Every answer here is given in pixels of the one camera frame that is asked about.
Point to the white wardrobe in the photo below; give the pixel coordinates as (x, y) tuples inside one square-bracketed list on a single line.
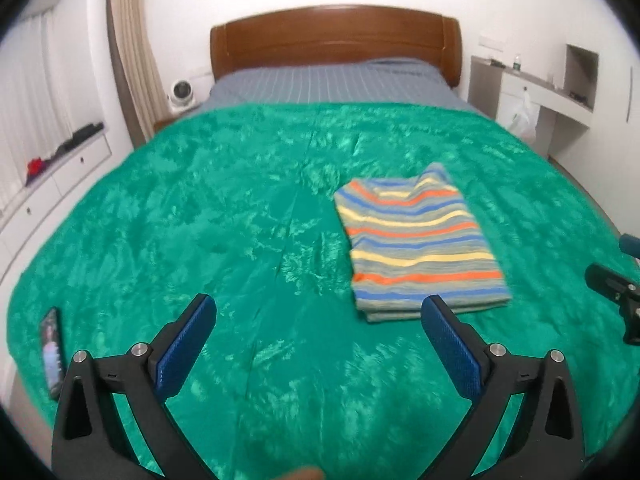
[(622, 125)]

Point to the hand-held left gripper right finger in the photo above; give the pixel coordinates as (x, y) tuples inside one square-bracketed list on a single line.
[(452, 350)]

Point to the grey striped bed sheet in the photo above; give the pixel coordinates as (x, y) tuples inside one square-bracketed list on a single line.
[(325, 85)]

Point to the white desk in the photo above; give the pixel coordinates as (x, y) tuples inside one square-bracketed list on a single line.
[(545, 100)]

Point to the person's left hand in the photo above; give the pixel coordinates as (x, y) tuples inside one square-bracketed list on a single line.
[(302, 474)]

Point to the striped knit sweater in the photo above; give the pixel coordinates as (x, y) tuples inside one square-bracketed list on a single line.
[(420, 245)]

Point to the red item on cabinet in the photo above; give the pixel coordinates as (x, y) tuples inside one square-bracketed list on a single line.
[(35, 167)]

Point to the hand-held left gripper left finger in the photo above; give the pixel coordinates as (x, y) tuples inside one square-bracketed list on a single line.
[(185, 350)]

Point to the black smartphone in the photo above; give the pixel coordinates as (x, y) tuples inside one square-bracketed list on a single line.
[(51, 355)]

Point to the wooden nightstand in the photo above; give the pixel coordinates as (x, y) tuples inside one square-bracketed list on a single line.
[(175, 119)]

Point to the green floral blanket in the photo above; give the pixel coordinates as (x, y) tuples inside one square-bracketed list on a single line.
[(225, 220)]

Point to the white plastic bag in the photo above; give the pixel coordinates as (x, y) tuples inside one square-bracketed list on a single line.
[(524, 115)]

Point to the wooden headboard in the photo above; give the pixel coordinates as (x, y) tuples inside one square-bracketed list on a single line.
[(325, 35)]

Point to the white sheer curtain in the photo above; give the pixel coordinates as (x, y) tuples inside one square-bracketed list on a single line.
[(35, 100)]

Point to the white drawer cabinet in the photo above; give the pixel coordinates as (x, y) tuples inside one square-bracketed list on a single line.
[(60, 180)]

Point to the beige curtain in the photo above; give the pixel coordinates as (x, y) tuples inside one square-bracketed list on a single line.
[(132, 50)]

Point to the black items on cabinet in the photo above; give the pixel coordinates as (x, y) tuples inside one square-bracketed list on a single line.
[(80, 137)]

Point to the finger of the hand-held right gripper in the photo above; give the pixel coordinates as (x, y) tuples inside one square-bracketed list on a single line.
[(605, 282), (631, 245)]

